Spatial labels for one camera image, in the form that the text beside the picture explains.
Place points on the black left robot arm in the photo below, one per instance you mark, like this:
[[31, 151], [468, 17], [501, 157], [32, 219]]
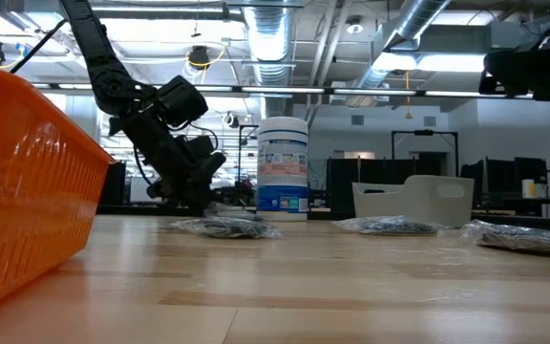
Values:
[[103, 71]]

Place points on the black pole stand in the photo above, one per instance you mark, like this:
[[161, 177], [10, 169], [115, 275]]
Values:
[[239, 153]]

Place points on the black tall cabinet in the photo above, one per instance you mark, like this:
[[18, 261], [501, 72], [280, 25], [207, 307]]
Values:
[[112, 184]]

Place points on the white wipes canister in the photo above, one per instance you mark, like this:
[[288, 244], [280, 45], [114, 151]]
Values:
[[282, 157]]

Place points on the black desk monitor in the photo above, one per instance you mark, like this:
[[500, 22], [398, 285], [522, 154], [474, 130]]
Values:
[[530, 169], [473, 177], [499, 177]]

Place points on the black overhead light bar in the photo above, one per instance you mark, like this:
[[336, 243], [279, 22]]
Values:
[[280, 90]]

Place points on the grey plastic bin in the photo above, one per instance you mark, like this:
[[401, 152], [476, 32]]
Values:
[[437, 200]]

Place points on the orange plastic basket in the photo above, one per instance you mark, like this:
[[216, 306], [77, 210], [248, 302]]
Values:
[[27, 191]]

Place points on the white ceiling sensor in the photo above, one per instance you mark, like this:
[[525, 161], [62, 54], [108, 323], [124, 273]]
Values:
[[354, 27]]

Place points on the black rack frame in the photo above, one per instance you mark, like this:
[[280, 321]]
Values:
[[423, 132]]

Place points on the silver slanted ceiling duct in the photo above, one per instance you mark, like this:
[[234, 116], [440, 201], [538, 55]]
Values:
[[413, 19]]

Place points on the silver spiral ceiling duct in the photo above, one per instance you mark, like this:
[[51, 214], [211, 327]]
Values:
[[270, 38]]

